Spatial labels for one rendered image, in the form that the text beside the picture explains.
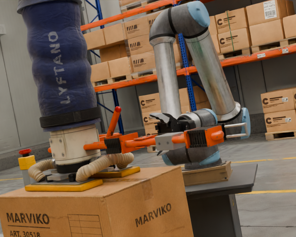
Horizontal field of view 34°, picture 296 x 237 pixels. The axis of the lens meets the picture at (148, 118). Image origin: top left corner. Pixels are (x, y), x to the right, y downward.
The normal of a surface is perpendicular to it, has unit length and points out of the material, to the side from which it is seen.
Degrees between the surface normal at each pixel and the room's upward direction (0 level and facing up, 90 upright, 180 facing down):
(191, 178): 90
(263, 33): 90
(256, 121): 90
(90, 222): 90
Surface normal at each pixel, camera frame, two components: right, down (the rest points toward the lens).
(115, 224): 0.76, -0.11
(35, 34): -0.40, -0.12
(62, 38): 0.27, -0.20
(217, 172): -0.26, 0.09
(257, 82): -0.56, 0.15
